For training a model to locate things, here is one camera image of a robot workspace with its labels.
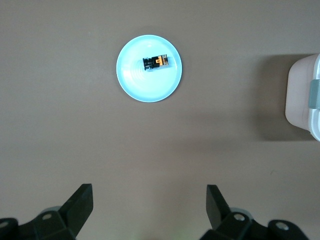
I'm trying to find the white plastic container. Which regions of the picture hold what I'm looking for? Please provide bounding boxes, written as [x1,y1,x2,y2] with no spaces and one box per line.
[284,54,320,132]

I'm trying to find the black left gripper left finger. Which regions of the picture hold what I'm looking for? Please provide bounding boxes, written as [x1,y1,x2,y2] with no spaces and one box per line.
[0,183,94,240]

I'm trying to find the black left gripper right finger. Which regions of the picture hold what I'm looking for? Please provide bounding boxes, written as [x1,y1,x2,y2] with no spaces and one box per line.
[201,184,308,240]

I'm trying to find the white lid with grey handle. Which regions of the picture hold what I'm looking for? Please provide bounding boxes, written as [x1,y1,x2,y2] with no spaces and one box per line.
[307,52,320,143]

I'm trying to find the orange and black switch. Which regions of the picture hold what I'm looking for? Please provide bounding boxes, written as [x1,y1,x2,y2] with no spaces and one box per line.
[142,53,170,73]

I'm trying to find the light blue round plate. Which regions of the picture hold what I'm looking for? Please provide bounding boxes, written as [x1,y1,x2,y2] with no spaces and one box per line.
[116,34,185,103]

